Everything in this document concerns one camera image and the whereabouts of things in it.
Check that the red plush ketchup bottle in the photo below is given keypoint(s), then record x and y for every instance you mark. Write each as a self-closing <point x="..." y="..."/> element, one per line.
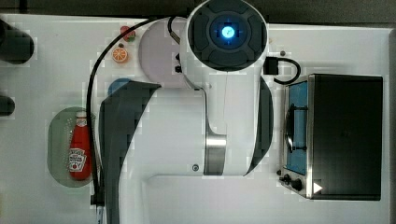
<point x="79" y="158"/>

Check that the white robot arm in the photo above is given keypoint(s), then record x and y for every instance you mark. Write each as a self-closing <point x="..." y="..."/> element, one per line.
<point x="202" y="107"/>

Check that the lilac round plate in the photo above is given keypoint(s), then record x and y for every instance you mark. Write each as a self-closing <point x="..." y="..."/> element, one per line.
<point x="157" y="56"/>

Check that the blue bowl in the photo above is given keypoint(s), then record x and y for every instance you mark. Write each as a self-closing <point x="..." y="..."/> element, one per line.
<point x="117" y="85"/>

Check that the orange slice toy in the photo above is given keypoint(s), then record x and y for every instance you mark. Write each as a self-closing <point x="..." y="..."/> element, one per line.
<point x="120" y="55"/>

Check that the strawberry toy near orange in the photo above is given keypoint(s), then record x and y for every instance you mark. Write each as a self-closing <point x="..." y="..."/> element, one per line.
<point x="130" y="37"/>

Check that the black toaster oven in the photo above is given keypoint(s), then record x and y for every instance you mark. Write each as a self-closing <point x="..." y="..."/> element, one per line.
<point x="332" y="137"/>

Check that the small black cylinder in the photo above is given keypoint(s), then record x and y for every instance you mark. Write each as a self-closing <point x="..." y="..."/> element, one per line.
<point x="7" y="106"/>

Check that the large black cylinder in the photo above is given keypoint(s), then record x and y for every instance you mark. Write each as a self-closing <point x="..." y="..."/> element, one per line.
<point x="16" y="47"/>

